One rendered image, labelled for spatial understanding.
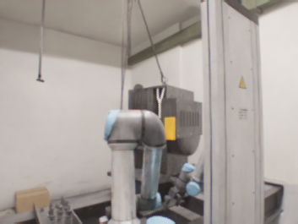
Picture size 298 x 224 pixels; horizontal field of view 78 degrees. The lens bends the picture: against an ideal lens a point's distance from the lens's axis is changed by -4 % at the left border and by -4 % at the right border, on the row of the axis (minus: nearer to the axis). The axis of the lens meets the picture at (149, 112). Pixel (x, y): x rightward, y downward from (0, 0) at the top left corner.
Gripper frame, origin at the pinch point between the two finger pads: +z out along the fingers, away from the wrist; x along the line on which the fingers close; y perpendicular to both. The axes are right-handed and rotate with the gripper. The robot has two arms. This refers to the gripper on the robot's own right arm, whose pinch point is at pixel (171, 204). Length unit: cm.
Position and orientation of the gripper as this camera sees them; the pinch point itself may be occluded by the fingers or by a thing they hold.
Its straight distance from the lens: 144.1
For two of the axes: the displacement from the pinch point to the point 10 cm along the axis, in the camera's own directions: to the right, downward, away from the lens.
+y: 6.0, 3.6, -7.1
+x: 7.1, 1.6, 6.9
